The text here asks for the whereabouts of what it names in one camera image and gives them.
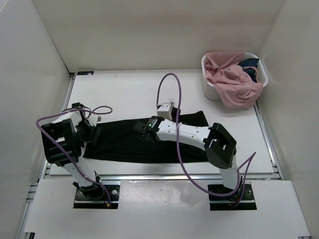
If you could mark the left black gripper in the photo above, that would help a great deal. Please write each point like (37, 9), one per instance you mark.
(91, 138)

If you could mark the black trousers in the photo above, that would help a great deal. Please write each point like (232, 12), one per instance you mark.
(118, 142)

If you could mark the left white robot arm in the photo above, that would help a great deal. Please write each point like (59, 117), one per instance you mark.
(64, 136)

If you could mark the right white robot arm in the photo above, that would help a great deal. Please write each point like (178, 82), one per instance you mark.
(215, 141)

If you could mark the pink trousers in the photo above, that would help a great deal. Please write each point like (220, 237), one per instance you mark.
(233, 85)

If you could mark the white front cover board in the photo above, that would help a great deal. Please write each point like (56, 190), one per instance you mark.
(165, 210)

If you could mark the white plastic basket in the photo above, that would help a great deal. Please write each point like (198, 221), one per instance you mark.
(209, 90)

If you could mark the navy blue garment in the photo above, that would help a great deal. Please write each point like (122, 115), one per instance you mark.
(250, 66)

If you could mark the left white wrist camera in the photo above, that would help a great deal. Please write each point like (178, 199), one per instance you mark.
(94, 119)

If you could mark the aluminium frame rail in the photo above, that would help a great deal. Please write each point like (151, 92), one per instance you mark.
(132, 95)

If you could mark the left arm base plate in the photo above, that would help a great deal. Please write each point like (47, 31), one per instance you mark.
(98, 199)

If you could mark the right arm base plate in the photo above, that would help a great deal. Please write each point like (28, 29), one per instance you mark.
(243, 200)

